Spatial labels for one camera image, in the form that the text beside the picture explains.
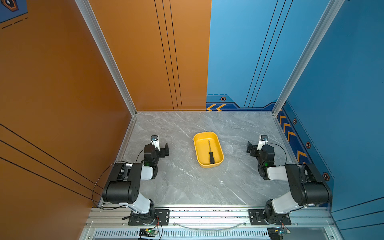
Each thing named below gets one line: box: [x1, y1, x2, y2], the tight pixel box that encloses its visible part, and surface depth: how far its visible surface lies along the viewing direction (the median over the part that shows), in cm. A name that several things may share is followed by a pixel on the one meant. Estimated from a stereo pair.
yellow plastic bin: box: [193, 131, 224, 169], surface depth 99 cm
